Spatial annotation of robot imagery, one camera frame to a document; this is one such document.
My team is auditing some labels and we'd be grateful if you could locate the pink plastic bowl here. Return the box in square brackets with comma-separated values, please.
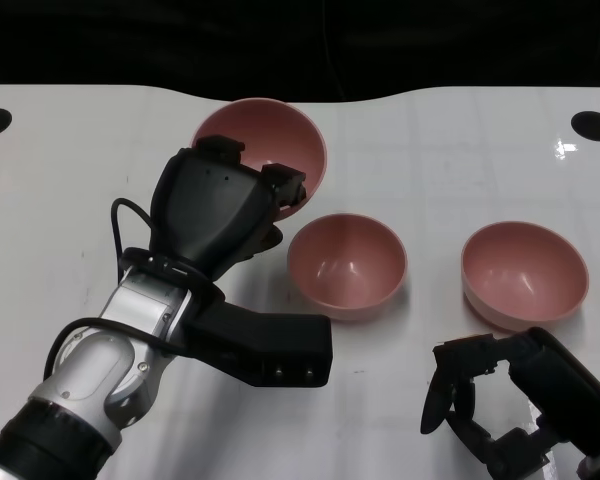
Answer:
[286, 213, 409, 322]
[190, 97, 328, 224]
[461, 221, 591, 334]

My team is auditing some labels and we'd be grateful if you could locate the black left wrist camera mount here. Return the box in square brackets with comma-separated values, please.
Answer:
[184, 294, 336, 389]

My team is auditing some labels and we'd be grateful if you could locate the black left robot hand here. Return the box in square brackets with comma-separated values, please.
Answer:
[147, 134, 309, 285]

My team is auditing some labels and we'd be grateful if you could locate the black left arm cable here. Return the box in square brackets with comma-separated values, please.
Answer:
[43, 198, 221, 381]

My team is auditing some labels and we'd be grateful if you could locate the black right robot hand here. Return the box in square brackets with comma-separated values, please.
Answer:
[419, 327, 600, 480]

